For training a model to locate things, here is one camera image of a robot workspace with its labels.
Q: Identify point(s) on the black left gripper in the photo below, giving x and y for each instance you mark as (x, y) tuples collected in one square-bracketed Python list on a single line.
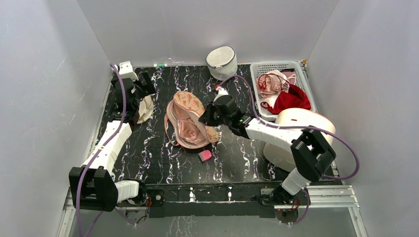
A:
[(148, 89)]

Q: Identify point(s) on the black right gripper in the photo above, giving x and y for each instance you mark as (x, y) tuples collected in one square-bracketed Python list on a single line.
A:
[(212, 113)]

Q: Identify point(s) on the floral mesh laundry bag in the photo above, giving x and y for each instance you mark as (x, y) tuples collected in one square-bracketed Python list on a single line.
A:
[(195, 109)]

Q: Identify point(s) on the pink satin bra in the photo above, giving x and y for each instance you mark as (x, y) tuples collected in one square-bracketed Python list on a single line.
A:
[(187, 133)]

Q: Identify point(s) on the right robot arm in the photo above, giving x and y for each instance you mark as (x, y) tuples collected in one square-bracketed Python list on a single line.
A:
[(311, 152)]

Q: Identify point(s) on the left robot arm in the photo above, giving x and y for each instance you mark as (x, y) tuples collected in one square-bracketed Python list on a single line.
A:
[(91, 185)]

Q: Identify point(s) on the cream round laundry bag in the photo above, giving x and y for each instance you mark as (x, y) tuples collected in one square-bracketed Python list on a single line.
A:
[(146, 109)]

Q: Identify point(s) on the white cylindrical mesh laundry bag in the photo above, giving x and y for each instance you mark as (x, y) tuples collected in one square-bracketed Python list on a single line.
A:
[(222, 62)]

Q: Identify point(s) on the large cream cylindrical bag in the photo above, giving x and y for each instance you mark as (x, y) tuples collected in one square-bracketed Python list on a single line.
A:
[(280, 155)]

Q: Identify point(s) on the red bra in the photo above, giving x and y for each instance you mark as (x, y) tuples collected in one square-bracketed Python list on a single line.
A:
[(295, 98)]

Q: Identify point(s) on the green white small tube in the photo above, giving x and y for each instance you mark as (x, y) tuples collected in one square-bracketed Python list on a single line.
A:
[(160, 65)]

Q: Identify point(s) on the pink and grey stamp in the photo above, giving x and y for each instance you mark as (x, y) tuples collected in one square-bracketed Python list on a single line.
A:
[(205, 156)]

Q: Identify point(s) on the white plastic basket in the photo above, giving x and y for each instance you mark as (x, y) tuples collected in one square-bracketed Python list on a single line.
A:
[(260, 68)]

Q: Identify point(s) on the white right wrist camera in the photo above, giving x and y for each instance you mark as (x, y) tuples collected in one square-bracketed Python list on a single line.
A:
[(220, 91)]

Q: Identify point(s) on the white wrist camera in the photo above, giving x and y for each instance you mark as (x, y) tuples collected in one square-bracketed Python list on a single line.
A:
[(220, 91), (126, 71)]

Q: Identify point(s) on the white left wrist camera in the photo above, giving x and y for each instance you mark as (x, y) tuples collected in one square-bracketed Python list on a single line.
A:
[(126, 71)]

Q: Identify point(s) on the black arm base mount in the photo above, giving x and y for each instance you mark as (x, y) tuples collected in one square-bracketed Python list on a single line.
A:
[(212, 199)]

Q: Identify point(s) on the aluminium frame rail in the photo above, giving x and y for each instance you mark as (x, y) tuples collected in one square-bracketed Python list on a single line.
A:
[(320, 195)]

